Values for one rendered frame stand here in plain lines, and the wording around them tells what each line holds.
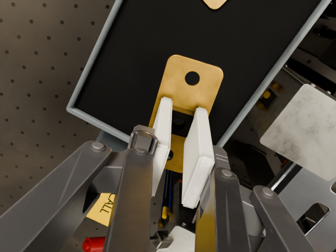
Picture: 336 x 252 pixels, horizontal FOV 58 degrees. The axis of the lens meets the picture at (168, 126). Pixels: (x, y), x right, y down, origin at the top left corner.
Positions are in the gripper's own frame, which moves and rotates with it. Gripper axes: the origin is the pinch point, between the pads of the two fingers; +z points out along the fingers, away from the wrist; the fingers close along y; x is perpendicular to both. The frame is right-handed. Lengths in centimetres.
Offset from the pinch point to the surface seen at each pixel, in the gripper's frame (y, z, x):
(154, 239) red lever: 3.6, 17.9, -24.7
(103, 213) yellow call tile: -3.8, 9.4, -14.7
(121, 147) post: -4.0, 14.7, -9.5
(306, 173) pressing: 23.9, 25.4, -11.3
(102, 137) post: -6.4, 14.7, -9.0
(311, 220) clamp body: 42, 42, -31
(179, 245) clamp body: 7.9, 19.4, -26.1
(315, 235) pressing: 31.0, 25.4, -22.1
